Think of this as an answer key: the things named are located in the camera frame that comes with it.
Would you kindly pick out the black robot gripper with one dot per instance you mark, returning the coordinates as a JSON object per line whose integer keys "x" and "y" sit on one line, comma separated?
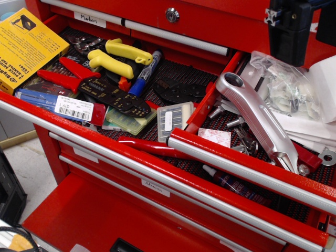
{"x": 289, "y": 26}

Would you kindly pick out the silver box cutter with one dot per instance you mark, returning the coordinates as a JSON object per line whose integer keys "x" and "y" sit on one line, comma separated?
{"x": 263, "y": 124}

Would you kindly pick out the small red open drawer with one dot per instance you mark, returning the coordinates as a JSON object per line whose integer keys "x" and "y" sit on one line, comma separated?
{"x": 267, "y": 175}

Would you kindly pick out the large red open drawer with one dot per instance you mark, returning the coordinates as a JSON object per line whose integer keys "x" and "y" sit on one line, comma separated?
{"x": 100, "y": 200}

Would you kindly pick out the yellow tap wrench box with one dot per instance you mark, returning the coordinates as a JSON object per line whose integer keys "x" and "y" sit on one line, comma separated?
{"x": 27, "y": 45}

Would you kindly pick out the clear plastic hardware bag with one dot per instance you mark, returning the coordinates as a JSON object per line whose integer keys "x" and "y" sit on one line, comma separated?
{"x": 289, "y": 90}

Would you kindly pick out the silver bolt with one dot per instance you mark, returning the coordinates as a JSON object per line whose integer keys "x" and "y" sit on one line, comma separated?
{"x": 216, "y": 112}
{"x": 236, "y": 123}

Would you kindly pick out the chrome cabinet lock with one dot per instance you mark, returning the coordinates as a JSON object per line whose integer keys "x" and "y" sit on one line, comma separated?
{"x": 172, "y": 15}

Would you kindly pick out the white paper stack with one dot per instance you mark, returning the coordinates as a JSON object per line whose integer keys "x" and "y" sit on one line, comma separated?
{"x": 313, "y": 134}

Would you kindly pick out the white red patterned packet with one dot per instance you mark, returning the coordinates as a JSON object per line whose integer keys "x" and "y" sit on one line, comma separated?
{"x": 217, "y": 136}

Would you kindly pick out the black crimping die tool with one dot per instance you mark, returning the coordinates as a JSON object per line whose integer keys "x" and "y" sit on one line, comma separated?
{"x": 174, "y": 92}

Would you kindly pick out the silver washer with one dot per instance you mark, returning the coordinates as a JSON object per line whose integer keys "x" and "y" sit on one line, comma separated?
{"x": 328, "y": 157}

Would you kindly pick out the red flat bar tool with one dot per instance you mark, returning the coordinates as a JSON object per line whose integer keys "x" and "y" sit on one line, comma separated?
{"x": 307, "y": 158}

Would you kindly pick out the red tool cabinet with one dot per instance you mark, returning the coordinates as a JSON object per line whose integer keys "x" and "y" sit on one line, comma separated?
{"x": 196, "y": 49}

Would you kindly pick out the clear drill bit case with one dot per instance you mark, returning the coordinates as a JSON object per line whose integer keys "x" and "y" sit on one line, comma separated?
{"x": 171, "y": 117}

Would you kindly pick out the blue marker pen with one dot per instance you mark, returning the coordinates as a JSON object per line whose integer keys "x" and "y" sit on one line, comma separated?
{"x": 137, "y": 88}

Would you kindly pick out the threadlocker bottle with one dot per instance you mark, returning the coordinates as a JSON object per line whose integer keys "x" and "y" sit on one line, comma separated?
{"x": 232, "y": 184}

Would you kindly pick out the markers label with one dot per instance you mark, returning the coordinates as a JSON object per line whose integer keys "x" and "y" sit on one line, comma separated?
{"x": 90, "y": 19}

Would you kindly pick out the green clear plastic case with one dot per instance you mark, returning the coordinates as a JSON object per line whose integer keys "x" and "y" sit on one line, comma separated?
{"x": 117, "y": 121}

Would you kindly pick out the red plastic tube case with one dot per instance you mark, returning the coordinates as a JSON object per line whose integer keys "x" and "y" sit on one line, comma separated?
{"x": 79, "y": 110}

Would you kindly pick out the adhesives label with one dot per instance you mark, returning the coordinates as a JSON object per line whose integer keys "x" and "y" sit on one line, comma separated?
{"x": 155, "y": 188}

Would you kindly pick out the blue drill bit package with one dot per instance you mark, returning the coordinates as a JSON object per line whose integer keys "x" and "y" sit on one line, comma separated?
{"x": 42, "y": 100}

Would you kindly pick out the black plastic crate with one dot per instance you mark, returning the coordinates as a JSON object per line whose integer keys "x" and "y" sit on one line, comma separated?
{"x": 13, "y": 197}

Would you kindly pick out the yellow handled pliers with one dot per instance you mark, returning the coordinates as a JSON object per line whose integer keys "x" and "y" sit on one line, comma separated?
{"x": 112, "y": 54}

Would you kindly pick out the red handle tool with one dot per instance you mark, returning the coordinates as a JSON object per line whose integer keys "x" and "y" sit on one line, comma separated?
{"x": 153, "y": 147}

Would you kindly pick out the red handled wire crimper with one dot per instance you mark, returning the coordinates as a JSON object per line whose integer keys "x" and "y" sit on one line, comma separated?
{"x": 90, "y": 83}

